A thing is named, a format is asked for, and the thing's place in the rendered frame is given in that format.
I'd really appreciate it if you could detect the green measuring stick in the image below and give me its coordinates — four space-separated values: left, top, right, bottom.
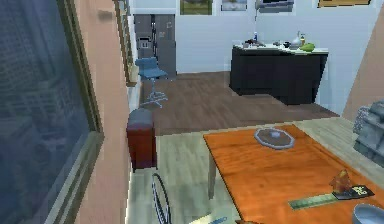
288 193 339 211

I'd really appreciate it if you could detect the black thin hoop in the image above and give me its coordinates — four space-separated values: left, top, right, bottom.
151 172 172 224

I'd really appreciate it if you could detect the green framed picture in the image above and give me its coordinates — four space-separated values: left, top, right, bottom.
179 0 214 16

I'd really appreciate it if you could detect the pale glass bottle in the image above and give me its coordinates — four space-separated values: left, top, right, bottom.
291 31 303 47

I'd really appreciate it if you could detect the brown framed window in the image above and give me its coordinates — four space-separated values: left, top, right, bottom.
113 0 138 88

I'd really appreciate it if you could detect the grey sofa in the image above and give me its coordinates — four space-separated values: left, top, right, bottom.
352 99 384 168

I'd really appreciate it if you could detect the grey framed picture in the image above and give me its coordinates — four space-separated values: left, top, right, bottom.
220 0 248 12

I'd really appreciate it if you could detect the grey metal bowl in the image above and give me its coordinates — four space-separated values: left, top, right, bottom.
352 203 384 224

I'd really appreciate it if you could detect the large dark window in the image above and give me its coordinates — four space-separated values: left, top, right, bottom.
0 0 105 224

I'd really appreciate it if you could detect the grey round plate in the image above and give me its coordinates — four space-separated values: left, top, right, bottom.
254 127 296 151

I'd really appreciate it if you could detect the grey wall cabinet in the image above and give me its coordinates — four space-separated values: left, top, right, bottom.
255 0 296 14

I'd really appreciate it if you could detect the black kitchen counter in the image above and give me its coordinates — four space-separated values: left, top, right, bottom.
229 44 330 106

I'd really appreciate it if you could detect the black flat card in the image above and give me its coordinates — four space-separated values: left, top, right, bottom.
332 185 376 201

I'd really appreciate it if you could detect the orange wooden table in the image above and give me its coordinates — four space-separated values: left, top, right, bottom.
203 124 384 224

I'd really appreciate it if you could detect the green vegetable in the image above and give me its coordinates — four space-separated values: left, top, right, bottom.
299 42 316 53

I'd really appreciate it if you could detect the orange framed picture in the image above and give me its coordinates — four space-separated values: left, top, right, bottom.
317 0 372 9

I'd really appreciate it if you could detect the grey fridge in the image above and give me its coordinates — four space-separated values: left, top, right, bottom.
133 13 178 76

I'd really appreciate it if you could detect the red bin with grey lid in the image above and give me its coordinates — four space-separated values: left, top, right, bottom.
126 108 158 173

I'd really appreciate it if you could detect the blue office chair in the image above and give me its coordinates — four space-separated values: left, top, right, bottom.
134 56 170 109

